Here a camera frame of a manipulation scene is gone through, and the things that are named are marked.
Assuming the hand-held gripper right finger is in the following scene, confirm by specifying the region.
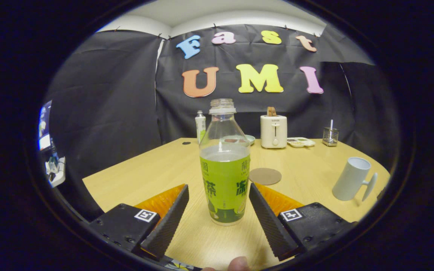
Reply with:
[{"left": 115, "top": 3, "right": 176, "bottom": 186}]
[{"left": 248, "top": 183, "right": 355, "bottom": 263}]

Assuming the round brown coaster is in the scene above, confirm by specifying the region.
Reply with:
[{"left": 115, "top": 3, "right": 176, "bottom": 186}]
[{"left": 249, "top": 167, "right": 282, "bottom": 186}]

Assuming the white device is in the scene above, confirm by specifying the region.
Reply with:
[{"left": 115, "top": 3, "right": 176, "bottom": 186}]
[{"left": 46, "top": 156, "right": 66, "bottom": 188}]

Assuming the lit monitor screen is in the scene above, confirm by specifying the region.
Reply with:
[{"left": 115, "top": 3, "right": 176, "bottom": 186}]
[{"left": 38, "top": 100, "right": 53, "bottom": 151}]

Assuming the white divided snack tray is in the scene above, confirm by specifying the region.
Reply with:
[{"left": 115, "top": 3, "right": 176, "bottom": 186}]
[{"left": 287, "top": 137, "right": 316, "bottom": 148}]

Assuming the white cup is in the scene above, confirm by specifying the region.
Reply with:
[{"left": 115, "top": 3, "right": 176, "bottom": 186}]
[{"left": 332, "top": 157, "right": 378, "bottom": 202}]

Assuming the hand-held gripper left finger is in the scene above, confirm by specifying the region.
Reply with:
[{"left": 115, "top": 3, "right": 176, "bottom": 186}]
[{"left": 88, "top": 184, "right": 190, "bottom": 262}]

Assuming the wire utensil holder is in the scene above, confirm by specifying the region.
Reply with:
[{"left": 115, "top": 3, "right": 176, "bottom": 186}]
[{"left": 322, "top": 127, "right": 339, "bottom": 147}]

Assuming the white toaster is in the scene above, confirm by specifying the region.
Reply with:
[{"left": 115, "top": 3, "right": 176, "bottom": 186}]
[{"left": 260, "top": 115, "right": 288, "bottom": 149}]

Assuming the clear juice bottle green label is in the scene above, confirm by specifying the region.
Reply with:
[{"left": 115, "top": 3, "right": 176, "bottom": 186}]
[{"left": 199, "top": 99, "right": 251, "bottom": 226}]

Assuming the small white green bottle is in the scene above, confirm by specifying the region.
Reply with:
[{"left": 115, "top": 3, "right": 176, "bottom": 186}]
[{"left": 195, "top": 110, "right": 206, "bottom": 145}]

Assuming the wooden table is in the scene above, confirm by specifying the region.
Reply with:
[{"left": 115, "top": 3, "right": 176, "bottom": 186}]
[{"left": 82, "top": 137, "right": 391, "bottom": 271}]

